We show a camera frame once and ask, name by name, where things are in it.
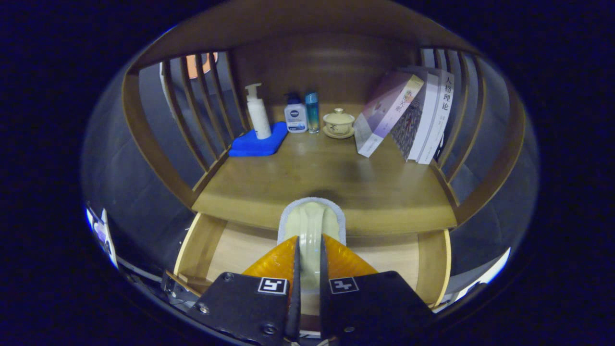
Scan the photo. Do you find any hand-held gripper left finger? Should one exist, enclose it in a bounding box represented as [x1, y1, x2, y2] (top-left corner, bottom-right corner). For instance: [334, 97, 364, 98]
[186, 235, 301, 344]

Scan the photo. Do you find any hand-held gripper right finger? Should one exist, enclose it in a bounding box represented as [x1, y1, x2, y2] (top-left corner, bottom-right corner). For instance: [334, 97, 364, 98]
[320, 234, 437, 345]

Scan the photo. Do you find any wooden drawer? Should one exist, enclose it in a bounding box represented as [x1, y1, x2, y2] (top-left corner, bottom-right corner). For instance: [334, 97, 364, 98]
[163, 212, 452, 337]

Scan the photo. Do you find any pale green scrub brush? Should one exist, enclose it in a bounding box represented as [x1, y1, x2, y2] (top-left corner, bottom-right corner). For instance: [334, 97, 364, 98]
[277, 197, 347, 294]

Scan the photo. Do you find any wooden countertop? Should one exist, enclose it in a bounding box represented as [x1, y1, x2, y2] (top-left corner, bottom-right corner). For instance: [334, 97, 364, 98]
[192, 103, 458, 237]

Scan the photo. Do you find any wooden cabinet with slatted shelf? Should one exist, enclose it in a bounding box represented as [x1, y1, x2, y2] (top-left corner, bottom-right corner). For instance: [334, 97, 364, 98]
[121, 0, 527, 308]

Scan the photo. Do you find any white appliance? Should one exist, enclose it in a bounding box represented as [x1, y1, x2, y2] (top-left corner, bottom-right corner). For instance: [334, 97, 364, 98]
[432, 247, 511, 313]

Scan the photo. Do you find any blue folded cloth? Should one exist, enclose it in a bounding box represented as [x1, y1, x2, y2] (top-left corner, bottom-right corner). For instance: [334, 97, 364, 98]
[228, 122, 289, 157]

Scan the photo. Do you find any cream saucer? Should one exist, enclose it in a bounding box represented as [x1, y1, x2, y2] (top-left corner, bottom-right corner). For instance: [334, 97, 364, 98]
[322, 126, 355, 139]

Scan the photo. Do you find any patterned cover book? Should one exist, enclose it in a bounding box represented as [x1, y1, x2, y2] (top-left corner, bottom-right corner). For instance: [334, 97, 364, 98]
[390, 72, 440, 161]

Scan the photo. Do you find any cream lidded teacup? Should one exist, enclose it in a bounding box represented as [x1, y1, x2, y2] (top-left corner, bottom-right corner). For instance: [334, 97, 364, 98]
[323, 108, 355, 135]

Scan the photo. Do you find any white pump bottle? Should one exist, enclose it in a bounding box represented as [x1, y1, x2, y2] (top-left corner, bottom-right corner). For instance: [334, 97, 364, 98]
[245, 83, 272, 140]

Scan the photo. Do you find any purple and white book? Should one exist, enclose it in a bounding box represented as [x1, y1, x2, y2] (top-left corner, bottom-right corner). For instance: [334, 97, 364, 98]
[354, 71, 425, 158]

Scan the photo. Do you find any white lotion bottle blue cap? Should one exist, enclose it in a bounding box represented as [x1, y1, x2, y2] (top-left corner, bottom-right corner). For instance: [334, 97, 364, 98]
[284, 93, 308, 134]

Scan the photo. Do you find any teal slim bottle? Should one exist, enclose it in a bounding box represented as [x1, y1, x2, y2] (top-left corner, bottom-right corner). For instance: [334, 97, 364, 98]
[305, 92, 320, 134]

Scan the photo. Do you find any white book black lettering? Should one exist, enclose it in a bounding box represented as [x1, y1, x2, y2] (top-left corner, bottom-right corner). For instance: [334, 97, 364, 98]
[417, 67, 455, 165]

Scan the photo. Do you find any wall poster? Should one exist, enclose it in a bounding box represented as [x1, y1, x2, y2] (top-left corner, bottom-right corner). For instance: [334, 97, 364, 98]
[86, 207, 118, 269]

